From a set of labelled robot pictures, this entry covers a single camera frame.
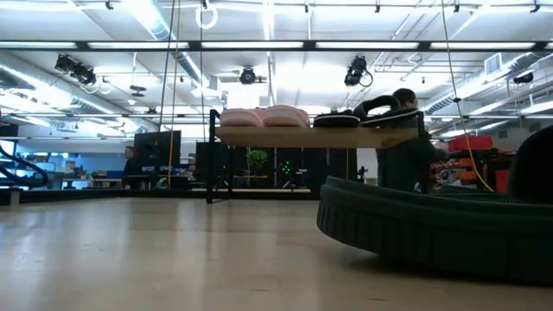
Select black slide sandal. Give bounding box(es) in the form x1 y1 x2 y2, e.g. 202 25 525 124
315 124 553 287

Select black curved cable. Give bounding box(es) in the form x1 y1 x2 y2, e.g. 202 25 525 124
0 144 50 190

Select wooden shelf with black frame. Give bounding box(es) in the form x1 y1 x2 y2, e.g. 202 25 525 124
206 107 429 206

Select person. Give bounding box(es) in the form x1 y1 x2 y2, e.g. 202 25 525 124
374 87 449 194
122 145 140 190

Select green potted plant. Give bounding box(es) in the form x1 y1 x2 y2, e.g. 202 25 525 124
245 149 270 176

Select dark monitor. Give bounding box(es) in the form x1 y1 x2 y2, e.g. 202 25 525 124
132 130 182 168

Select silver ventilation duct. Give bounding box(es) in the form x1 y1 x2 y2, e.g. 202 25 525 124
123 0 222 94

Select white hanging cable ring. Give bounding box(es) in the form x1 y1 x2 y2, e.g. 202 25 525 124
194 3 219 31

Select black flip-flop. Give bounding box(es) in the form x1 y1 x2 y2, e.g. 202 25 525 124
312 109 361 129
353 94 421 129

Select black metal table frame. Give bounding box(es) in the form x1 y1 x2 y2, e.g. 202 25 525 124
0 186 321 206

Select red storage bin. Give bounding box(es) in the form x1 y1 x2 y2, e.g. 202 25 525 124
447 135 494 153

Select black ceiling-hung camera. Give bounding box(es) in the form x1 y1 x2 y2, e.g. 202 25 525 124
54 54 99 86
343 55 374 88
512 71 535 86
238 66 257 86

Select thin dark hanging cable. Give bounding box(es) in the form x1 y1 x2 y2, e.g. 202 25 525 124
198 0 206 143

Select pink slide sandal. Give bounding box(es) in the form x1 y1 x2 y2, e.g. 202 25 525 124
219 108 265 128
262 105 311 129

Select rack with orange bins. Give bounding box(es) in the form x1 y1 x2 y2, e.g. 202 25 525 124
429 149 512 194

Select black overhead light bar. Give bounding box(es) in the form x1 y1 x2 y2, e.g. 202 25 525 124
0 39 553 54

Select black hanging cable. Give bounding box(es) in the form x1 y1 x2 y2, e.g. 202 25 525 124
156 0 176 191

